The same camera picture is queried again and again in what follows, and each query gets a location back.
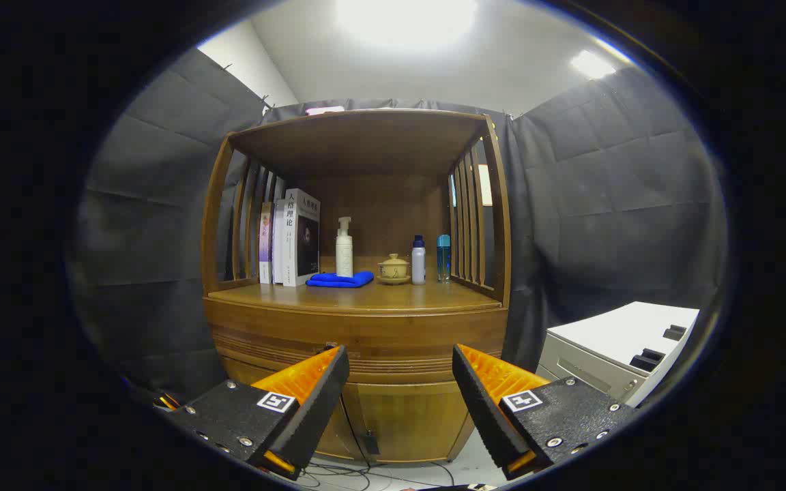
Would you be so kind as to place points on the teal blue bottle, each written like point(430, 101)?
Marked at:
point(443, 259)

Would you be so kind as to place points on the blue folded cloth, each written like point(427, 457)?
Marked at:
point(338, 279)

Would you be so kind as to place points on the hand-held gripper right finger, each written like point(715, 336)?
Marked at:
point(485, 409)

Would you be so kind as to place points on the small ceiling light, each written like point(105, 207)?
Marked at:
point(592, 64)

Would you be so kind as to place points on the white plastic box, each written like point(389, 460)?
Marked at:
point(625, 334)

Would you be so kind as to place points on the white bottle with dark cap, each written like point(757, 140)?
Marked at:
point(418, 262)

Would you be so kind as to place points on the thin white book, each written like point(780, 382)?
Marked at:
point(278, 245)

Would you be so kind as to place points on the white pump bottle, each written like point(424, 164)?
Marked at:
point(344, 256)

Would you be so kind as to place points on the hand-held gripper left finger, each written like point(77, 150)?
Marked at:
point(321, 402)

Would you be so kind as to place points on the wooden countertop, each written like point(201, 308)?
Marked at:
point(400, 296)

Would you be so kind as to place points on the black backdrop cloth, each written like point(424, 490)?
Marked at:
point(161, 204)

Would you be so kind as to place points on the purple book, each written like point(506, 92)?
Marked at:
point(265, 245)

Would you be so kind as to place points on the beige lidded tea cup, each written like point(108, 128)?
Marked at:
point(393, 269)

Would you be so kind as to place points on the wooden cabinet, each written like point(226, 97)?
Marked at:
point(366, 143)

